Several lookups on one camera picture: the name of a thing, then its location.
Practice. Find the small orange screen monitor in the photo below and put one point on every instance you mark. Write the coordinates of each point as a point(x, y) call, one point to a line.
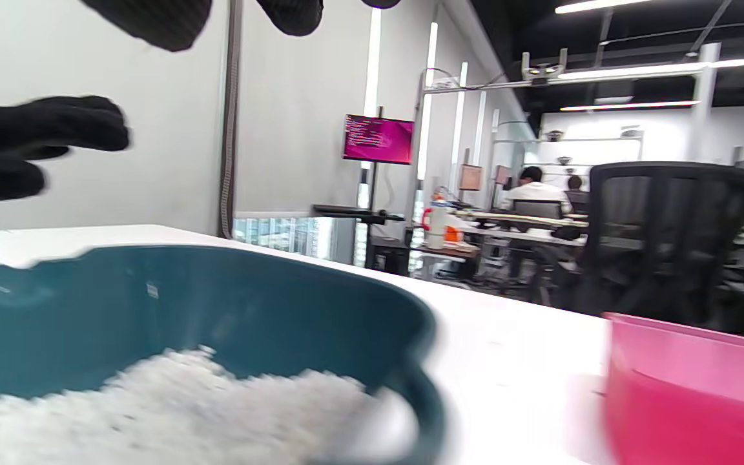
point(503, 175)
point(471, 177)

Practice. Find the orange packet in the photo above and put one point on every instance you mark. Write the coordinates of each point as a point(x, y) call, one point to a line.
point(453, 234)

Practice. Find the person's left hand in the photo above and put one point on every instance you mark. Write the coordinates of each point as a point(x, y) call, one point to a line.
point(36, 129)

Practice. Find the white rice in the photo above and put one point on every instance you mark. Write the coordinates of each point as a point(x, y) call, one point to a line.
point(172, 413)

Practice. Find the window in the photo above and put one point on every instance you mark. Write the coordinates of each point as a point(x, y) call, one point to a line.
point(281, 236)

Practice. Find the grey braided wall conduit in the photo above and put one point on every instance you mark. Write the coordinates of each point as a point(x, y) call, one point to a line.
point(230, 116)

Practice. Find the white office desk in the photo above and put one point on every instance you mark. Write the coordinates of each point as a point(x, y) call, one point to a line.
point(527, 226)

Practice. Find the red plastic container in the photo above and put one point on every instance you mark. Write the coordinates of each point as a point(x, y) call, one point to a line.
point(688, 400)

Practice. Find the silver metal frame rig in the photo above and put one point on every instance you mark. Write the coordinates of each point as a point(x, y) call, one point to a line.
point(540, 74)

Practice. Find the black monitor stand pole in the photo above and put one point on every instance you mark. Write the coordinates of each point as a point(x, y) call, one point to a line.
point(372, 187)

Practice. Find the person's right hand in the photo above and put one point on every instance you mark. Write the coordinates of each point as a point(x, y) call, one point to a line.
point(165, 22)

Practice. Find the pink screen monitor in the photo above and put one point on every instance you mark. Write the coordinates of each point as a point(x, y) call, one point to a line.
point(378, 139)

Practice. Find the black computer tower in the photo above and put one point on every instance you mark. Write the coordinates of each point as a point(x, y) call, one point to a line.
point(390, 255)

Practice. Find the black office chair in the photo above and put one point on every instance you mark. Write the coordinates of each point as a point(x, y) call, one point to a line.
point(656, 239)

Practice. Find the long ceiling light bar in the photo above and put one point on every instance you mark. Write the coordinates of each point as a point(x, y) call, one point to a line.
point(656, 70)
point(630, 105)
point(598, 5)

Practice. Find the teal plastic basin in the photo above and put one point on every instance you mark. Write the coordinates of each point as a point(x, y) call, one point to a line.
point(217, 310)

